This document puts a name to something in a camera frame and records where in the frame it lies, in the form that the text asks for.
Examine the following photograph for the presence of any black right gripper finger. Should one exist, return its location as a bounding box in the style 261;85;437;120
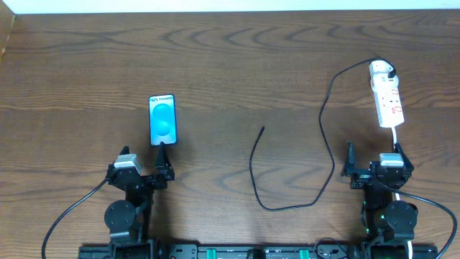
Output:
344;140;355;169
394;142;412;165

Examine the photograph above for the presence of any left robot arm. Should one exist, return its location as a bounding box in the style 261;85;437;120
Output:
104;142;175;258

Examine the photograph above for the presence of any white power strip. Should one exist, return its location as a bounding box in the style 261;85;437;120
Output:
370;73;405;128

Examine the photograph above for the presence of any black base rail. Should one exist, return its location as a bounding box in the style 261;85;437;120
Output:
78;243;439;259

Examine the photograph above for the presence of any blue screen smartphone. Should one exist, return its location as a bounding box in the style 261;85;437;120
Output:
149;94;178;146

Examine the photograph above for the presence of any white power strip cord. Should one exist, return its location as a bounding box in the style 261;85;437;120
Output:
390;126;413;259

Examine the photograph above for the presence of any black charging cable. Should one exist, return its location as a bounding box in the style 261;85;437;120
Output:
249;57;397;212

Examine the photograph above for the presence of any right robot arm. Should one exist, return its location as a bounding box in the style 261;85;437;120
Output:
342;141;418;258

